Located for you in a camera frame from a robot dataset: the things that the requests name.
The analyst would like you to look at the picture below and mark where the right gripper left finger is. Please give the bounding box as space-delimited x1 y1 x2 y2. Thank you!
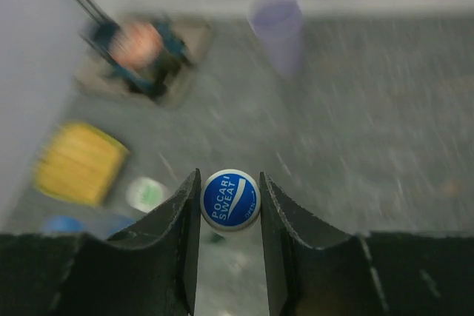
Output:
1 171 201 315

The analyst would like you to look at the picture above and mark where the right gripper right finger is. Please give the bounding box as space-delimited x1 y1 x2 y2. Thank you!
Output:
259 173 473 315

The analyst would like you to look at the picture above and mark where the blue white bottle cap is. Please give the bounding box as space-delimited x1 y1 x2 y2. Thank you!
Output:
200 169 261 236

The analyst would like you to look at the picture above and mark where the green label water bottle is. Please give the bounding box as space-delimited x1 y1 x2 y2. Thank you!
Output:
126 177 171 214

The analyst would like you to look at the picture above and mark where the blue label water bottle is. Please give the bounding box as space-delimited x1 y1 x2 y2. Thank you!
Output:
41 215 136 240

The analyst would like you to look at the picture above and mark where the yellow bamboo mat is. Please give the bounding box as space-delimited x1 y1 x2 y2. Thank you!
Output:
33 121 129 207

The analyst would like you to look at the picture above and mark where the red patterned bowl left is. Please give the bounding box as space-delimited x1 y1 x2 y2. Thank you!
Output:
109 21 164 70

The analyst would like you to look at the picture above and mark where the metal tray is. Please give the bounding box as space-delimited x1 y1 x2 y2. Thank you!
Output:
75 13 213 106

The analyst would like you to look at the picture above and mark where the dark blue mug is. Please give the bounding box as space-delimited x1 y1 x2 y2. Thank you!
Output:
81 21 120 57

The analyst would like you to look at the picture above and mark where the purple plastic cup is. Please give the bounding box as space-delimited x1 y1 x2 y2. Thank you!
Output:
248 0 304 78

